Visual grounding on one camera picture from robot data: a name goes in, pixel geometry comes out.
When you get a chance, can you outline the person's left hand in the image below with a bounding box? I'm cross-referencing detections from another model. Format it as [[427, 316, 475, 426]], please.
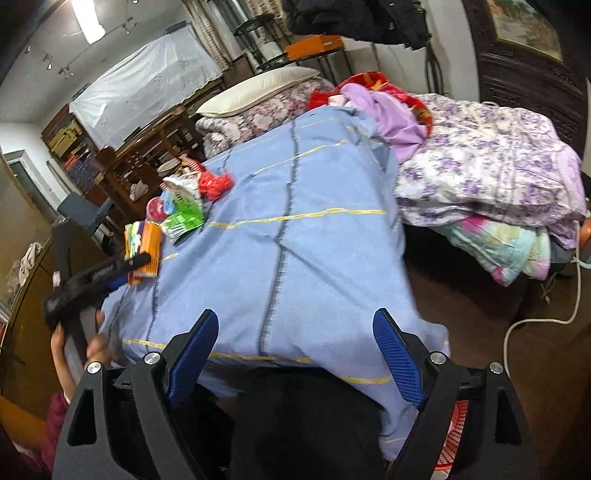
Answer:
[[50, 310, 114, 384]]

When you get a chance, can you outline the orange tissue packet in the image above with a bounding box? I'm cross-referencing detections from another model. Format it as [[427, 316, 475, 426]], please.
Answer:
[[128, 222, 163, 288]]

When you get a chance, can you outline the beige plaid curtain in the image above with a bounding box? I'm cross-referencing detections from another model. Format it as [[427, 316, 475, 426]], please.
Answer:
[[182, 0, 234, 70]]

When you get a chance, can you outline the ceiling spotlight rail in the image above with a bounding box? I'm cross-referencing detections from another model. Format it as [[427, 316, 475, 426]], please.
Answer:
[[44, 14, 139, 79]]

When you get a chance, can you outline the white cloth cover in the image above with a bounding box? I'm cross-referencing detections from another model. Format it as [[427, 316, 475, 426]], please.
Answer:
[[69, 21, 225, 148]]

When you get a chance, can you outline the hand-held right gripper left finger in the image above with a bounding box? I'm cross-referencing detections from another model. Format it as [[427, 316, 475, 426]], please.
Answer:
[[52, 309, 220, 480]]

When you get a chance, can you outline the blue chair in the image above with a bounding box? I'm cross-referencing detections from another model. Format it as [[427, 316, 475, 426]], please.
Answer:
[[58, 193, 112, 236]]

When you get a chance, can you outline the green white packet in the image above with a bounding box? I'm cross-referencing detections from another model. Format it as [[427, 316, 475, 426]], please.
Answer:
[[161, 200, 206, 244]]

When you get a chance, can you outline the tie-dye quilt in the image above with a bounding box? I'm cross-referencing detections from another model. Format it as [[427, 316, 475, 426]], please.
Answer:
[[434, 215, 552, 287]]

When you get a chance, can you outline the white snack bag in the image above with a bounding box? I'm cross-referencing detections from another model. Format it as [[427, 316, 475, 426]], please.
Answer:
[[161, 173, 204, 204]]

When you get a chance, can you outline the black metal bed frame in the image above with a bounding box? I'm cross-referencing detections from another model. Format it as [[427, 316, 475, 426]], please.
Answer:
[[425, 44, 444, 95]]

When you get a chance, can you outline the white rag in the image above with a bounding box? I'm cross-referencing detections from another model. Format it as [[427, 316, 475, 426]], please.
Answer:
[[18, 242, 44, 289]]

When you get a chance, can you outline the black jacket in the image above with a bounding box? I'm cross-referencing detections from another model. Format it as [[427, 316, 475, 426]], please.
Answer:
[[281, 0, 432, 51]]

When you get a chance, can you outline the carved wooden screen panel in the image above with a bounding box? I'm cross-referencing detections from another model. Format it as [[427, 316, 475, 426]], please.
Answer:
[[462, 0, 591, 144]]

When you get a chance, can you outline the red plastic basket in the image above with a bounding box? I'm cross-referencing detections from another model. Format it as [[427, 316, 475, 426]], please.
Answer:
[[431, 400, 490, 480]]

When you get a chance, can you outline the orange box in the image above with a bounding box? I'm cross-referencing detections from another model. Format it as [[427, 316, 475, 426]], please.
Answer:
[[284, 34, 345, 61]]

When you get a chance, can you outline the blue plaid blanket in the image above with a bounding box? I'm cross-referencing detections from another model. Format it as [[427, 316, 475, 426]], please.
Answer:
[[95, 108, 451, 462]]

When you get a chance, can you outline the wooden shelf cabinet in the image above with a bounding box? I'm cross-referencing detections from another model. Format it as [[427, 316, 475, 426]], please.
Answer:
[[41, 104, 100, 183]]

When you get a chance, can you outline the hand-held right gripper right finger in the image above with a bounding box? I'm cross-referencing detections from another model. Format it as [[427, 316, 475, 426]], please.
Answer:
[[372, 308, 541, 480]]

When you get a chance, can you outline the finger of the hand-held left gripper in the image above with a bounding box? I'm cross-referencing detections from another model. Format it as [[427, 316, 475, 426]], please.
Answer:
[[91, 251, 156, 295]]

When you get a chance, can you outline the black round stand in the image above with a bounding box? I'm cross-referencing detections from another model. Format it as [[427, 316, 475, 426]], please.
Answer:
[[233, 13, 289, 70]]

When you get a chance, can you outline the maroon floral folded quilt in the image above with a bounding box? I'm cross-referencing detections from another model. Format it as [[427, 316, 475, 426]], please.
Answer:
[[195, 78, 335, 160]]

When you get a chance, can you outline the purple floral quilt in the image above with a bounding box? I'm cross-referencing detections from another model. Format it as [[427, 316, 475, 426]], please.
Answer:
[[392, 92, 587, 241]]

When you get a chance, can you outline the red net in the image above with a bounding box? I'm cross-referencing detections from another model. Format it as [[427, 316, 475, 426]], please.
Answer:
[[198, 168, 235, 201]]

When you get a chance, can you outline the ceiling tube light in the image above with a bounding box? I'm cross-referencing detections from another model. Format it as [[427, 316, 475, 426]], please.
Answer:
[[69, 0, 107, 44]]

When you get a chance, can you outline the person's left forearm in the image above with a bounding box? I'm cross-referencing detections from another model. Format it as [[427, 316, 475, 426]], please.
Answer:
[[41, 364, 90, 476]]

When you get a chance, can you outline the pink round item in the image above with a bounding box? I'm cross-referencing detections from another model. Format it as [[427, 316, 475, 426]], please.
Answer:
[[145, 196, 167, 222]]

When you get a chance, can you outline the brown wooden cabinet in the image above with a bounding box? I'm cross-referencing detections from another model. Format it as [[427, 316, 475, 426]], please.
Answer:
[[0, 222, 93, 421]]

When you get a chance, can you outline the dark wooden armchair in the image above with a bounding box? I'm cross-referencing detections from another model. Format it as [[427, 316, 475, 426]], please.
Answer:
[[95, 115, 204, 217]]

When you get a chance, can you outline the red blanket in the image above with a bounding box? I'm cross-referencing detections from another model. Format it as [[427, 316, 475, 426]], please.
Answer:
[[307, 71, 435, 139]]

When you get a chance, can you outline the lilac garment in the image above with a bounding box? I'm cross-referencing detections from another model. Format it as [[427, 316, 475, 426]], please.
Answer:
[[328, 85, 430, 162]]

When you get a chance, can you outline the white cable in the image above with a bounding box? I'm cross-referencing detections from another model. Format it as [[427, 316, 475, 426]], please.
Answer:
[[503, 258, 583, 374]]

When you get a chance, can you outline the white pillow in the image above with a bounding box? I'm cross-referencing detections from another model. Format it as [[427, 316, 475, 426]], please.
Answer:
[[196, 66, 321, 117]]

